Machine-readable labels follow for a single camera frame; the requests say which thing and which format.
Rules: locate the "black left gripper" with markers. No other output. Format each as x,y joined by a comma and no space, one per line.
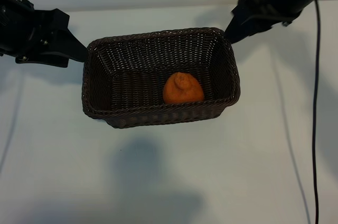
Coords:
21,31

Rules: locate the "bumpy orange fruit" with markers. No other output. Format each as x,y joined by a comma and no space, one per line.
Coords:
182,92

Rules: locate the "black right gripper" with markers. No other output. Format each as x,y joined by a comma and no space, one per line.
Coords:
269,7

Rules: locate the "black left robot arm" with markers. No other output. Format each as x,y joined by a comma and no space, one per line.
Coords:
4,23

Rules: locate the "dark brown woven basket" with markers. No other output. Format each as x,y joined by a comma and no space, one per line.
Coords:
132,97

